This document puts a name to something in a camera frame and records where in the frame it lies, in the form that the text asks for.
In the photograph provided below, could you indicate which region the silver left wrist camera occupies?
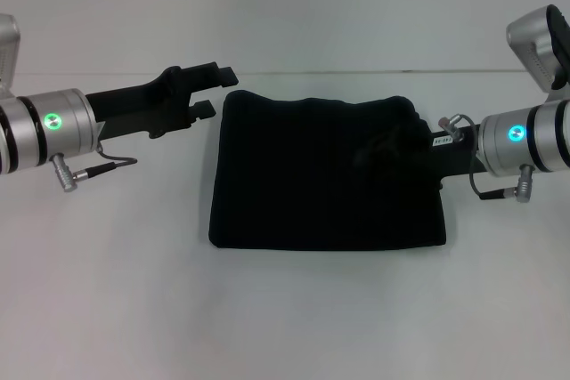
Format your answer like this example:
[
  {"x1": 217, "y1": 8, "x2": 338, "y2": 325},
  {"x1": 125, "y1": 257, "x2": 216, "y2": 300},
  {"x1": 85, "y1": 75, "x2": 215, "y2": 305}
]
[{"x1": 0, "y1": 13, "x2": 21, "y2": 100}]

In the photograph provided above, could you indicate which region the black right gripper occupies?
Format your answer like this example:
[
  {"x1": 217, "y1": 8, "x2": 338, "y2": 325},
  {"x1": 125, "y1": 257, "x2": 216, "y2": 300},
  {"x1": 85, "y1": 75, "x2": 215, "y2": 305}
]
[{"x1": 427, "y1": 125, "x2": 487, "y2": 190}]

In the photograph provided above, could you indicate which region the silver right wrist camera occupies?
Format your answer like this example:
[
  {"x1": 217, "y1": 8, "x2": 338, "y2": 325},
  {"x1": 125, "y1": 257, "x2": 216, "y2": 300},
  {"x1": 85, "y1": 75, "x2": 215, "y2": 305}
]
[{"x1": 505, "y1": 4, "x2": 570, "y2": 103}]

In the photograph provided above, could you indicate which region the black t-shirt with white print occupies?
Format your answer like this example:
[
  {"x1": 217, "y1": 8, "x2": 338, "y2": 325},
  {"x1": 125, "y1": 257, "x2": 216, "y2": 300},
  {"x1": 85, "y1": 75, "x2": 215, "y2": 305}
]
[{"x1": 208, "y1": 89, "x2": 448, "y2": 250}]

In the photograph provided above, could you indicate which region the thin grey left gripper cable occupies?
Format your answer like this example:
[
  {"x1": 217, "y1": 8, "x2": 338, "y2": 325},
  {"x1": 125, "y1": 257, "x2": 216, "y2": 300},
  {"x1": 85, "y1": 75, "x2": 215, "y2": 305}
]
[{"x1": 52, "y1": 142, "x2": 138, "y2": 194}]

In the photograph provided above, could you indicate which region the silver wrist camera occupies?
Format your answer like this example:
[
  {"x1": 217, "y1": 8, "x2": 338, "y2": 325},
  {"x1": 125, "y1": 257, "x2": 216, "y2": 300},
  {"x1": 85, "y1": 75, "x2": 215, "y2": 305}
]
[
  {"x1": 0, "y1": 13, "x2": 21, "y2": 100},
  {"x1": 505, "y1": 4, "x2": 570, "y2": 103}
]

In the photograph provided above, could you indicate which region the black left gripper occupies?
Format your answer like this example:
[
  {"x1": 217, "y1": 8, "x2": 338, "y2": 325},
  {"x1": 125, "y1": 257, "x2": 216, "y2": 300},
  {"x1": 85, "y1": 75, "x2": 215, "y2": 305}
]
[{"x1": 86, "y1": 64, "x2": 239, "y2": 140}]

